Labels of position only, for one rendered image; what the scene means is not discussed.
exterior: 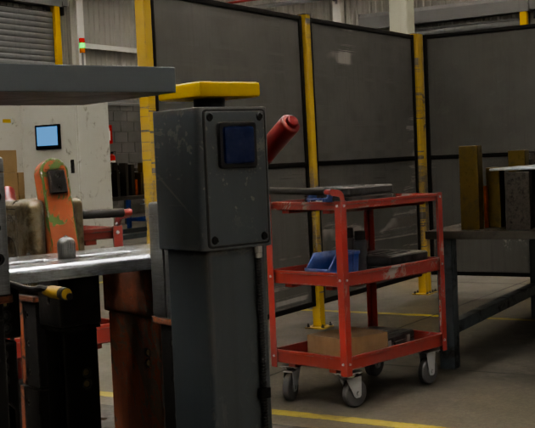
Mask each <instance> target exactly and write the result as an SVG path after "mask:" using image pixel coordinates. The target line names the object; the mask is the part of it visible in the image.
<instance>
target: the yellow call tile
mask: <svg viewBox="0 0 535 428"><path fill-rule="evenodd" d="M176 91H177V92H176V93H168V94H162V95H159V100H160V101H161V102H193V104H194V107H226V106H225V101H226V100H233V99H247V98H255V97H258V96H259V95H260V85H259V83H258V82H190V83H184V84H177V85H176Z"/></svg>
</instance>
